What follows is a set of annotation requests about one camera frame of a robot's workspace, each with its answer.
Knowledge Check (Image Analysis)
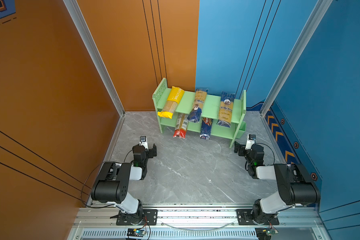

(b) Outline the red spaghetti bag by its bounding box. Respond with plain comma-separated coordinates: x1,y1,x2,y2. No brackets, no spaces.
173,114,189,139

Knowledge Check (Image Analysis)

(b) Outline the blue Barilla spaghetti box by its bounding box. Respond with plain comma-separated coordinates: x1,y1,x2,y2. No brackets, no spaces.
200,118,213,140

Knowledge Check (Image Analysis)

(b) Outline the blue yellow pasta bag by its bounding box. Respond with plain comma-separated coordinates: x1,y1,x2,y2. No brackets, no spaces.
217,92,235,128

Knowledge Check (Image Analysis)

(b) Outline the yellow blue spaghetti bag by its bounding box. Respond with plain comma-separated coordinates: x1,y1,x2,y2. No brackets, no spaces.
187,89,208,123

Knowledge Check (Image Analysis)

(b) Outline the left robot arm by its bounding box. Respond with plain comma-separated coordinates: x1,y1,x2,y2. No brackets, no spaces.
91,143,157,225

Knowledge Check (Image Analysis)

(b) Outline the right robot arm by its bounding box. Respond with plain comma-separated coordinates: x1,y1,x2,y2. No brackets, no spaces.
234,142,321,225

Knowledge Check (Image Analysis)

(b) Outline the green two-tier shelf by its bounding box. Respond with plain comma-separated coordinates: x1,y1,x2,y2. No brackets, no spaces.
153,78,247,148

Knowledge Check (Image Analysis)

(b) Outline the right circuit board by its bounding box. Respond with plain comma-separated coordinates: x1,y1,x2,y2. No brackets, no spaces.
255,228,279,240

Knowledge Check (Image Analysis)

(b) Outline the circuit board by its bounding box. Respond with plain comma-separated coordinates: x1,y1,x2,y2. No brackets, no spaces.
127,229,148,240
255,228,279,240

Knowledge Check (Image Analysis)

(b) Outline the left circuit board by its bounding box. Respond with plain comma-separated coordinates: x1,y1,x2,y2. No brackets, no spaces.
127,229,148,240

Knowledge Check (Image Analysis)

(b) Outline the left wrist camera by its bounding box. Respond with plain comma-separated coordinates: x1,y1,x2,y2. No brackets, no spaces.
139,136,148,149

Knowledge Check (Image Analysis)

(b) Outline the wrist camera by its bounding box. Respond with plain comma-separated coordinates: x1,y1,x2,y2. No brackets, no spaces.
245,134,257,150
139,136,148,149

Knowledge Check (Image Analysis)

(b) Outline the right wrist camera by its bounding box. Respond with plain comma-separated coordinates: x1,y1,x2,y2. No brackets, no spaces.
245,134,257,150

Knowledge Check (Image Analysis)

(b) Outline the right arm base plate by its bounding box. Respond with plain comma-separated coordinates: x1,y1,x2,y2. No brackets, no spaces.
236,209,280,226

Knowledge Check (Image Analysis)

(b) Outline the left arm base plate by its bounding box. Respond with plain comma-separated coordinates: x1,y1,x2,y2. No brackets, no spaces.
115,209,158,226

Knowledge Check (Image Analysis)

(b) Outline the aluminium front rail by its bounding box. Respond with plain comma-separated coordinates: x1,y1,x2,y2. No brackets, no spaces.
68,204,331,240

